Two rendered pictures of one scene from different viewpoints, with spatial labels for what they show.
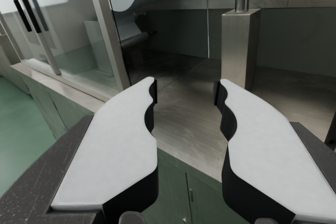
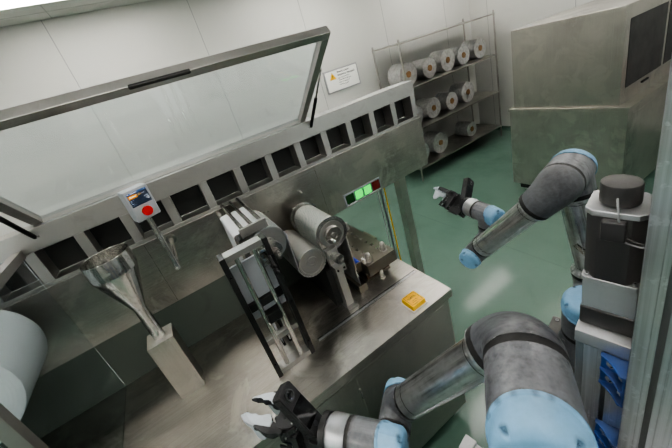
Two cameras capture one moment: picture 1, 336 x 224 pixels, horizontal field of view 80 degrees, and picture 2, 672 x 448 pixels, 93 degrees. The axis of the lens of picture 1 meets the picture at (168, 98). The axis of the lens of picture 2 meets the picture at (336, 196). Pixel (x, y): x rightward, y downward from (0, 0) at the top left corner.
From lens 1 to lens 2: 80 cm
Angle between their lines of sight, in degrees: 62
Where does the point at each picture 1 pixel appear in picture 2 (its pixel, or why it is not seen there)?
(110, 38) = not seen: outside the picture
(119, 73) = not seen: outside the picture
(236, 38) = (171, 355)
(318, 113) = (255, 349)
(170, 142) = not seen: outside the picture
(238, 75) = (190, 376)
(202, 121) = (202, 435)
